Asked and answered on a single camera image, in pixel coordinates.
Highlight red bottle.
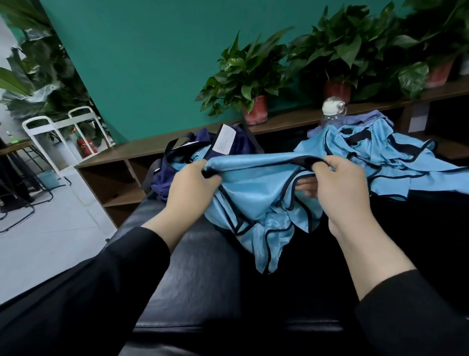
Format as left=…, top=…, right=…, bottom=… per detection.
left=77, top=135, right=100, bottom=158

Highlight green plant in white pot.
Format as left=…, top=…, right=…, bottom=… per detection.
left=392, top=0, right=469, bottom=100

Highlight person's left forearm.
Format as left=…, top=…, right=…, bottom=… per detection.
left=0, top=213, right=192, bottom=356

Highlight teal bucket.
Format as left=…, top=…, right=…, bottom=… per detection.
left=37, top=170, right=63, bottom=189

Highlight black leather bench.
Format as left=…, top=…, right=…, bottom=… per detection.
left=103, top=157, right=469, bottom=356

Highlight green plant in red pot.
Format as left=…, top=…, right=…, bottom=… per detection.
left=195, top=29, right=294, bottom=126
left=286, top=3, right=400, bottom=104

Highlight wooden top black stool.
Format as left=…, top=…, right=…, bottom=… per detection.
left=0, top=139, right=70, bottom=234

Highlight clear bottle silver cap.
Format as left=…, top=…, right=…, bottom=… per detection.
left=320, top=97, right=348, bottom=127

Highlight navy blue bag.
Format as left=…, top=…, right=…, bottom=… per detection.
left=150, top=123, right=263, bottom=202

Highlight light blue vest black trim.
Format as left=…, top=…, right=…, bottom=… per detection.
left=297, top=110, right=469, bottom=200
left=170, top=152, right=327, bottom=274

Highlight person's right hand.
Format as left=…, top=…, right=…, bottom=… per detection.
left=295, top=156, right=375, bottom=242

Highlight wooden shelf cabinet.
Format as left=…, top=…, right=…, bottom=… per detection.
left=75, top=77, right=469, bottom=228

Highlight person's right forearm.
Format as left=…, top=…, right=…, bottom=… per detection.
left=333, top=216, right=469, bottom=356

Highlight white wheeled cart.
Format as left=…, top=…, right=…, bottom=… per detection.
left=22, top=106, right=114, bottom=173

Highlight person's left hand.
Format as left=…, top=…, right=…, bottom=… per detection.
left=157, top=159, right=223, bottom=239

